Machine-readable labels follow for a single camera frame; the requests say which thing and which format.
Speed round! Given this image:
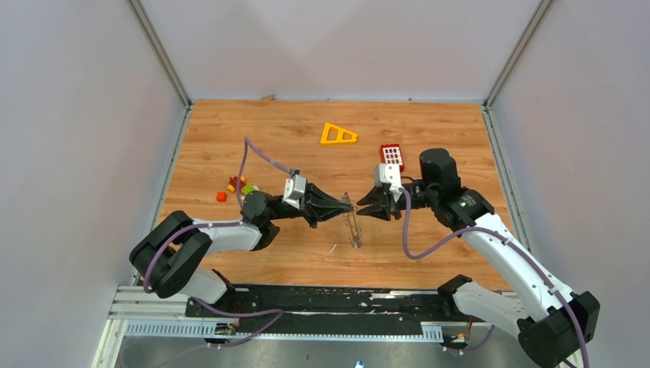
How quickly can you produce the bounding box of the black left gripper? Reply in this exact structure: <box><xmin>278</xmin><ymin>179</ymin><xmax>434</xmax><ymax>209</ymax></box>
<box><xmin>271</xmin><ymin>179</ymin><xmax>354</xmax><ymax>229</ymax></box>

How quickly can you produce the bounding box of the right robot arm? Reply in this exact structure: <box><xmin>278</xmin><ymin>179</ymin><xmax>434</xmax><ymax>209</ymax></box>
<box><xmin>358</xmin><ymin>148</ymin><xmax>600</xmax><ymax>367</ymax></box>

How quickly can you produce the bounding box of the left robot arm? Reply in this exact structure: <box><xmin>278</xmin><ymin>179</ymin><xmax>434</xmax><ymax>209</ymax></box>
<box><xmin>129</xmin><ymin>183</ymin><xmax>353</xmax><ymax>317</ymax></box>

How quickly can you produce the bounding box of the red toy window block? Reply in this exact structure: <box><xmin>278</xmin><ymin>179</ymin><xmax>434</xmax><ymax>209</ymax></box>
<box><xmin>379</xmin><ymin>143</ymin><xmax>405</xmax><ymax>173</ymax></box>

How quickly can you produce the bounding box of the toy brick car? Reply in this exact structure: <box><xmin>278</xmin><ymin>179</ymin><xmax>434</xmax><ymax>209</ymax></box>
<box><xmin>227</xmin><ymin>176</ymin><xmax>259</xmax><ymax>196</ymax></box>

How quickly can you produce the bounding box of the orange cube block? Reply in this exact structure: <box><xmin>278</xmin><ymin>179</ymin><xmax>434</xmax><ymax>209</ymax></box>
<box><xmin>216</xmin><ymin>192</ymin><xmax>228</xmax><ymax>202</ymax></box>

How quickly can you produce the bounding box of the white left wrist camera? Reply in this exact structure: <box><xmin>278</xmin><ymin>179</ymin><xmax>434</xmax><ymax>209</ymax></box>
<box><xmin>282</xmin><ymin>174</ymin><xmax>307</xmax><ymax>210</ymax></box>

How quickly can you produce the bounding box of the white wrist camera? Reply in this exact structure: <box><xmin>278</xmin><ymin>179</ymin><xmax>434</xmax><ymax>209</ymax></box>
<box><xmin>374</xmin><ymin>163</ymin><xmax>403</xmax><ymax>202</ymax></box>
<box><xmin>282</xmin><ymin>174</ymin><xmax>307</xmax><ymax>210</ymax></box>

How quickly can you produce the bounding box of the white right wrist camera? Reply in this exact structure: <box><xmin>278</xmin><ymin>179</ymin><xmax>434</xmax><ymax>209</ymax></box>
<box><xmin>374</xmin><ymin>163</ymin><xmax>403</xmax><ymax>202</ymax></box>

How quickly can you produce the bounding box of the yellow triangular toy frame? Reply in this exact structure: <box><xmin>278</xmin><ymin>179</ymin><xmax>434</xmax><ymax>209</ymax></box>
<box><xmin>319</xmin><ymin>123</ymin><xmax>358</xmax><ymax>146</ymax></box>

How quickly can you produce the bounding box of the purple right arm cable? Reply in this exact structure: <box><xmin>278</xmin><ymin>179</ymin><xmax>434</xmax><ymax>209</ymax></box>
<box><xmin>401</xmin><ymin>186</ymin><xmax>590</xmax><ymax>368</ymax></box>

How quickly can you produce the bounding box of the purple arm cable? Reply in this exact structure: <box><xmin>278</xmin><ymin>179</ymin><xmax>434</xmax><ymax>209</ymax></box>
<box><xmin>401</xmin><ymin>186</ymin><xmax>590</xmax><ymax>368</ymax></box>
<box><xmin>117</xmin><ymin>136</ymin><xmax>300</xmax><ymax>368</ymax></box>

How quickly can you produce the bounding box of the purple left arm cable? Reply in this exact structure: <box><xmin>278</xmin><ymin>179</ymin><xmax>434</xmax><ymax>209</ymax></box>
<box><xmin>117</xmin><ymin>136</ymin><xmax>300</xmax><ymax>368</ymax></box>

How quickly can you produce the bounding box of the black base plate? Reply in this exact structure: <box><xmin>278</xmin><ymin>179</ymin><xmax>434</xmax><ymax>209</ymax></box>
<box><xmin>214</xmin><ymin>284</ymin><xmax>487</xmax><ymax>337</ymax></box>

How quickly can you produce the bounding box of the white slotted cable duct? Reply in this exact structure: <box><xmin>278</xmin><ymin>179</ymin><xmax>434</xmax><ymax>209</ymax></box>
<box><xmin>124</xmin><ymin>320</ymin><xmax>445</xmax><ymax>343</ymax></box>

